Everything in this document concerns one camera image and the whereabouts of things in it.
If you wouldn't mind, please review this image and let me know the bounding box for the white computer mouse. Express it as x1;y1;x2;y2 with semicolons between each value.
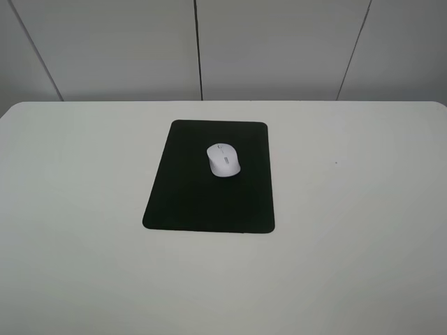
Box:
206;143;241;178

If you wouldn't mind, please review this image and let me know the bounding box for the black mouse pad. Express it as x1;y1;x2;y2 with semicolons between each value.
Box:
142;119;275;234

